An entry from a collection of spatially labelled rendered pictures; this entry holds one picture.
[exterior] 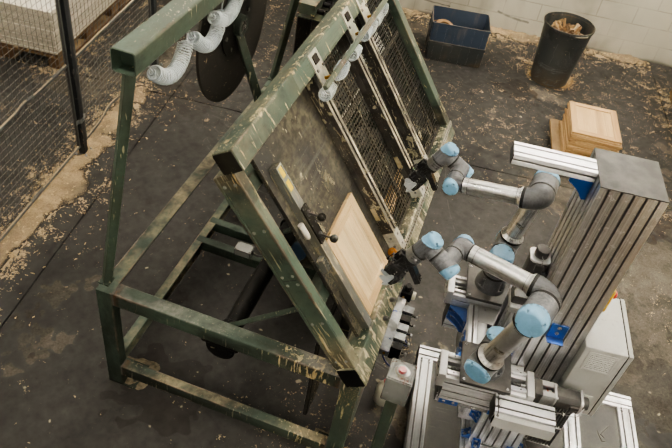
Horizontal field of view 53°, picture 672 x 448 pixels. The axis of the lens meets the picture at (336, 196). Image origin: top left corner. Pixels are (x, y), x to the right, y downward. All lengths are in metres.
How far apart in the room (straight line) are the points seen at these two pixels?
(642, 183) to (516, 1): 5.64
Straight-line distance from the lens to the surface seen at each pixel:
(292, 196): 2.87
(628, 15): 8.36
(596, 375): 3.31
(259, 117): 2.69
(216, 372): 4.16
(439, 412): 3.95
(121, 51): 2.60
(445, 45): 7.23
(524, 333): 2.60
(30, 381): 4.26
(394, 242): 3.62
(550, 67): 7.29
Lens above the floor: 3.46
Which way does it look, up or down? 41 degrees down
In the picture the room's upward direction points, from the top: 10 degrees clockwise
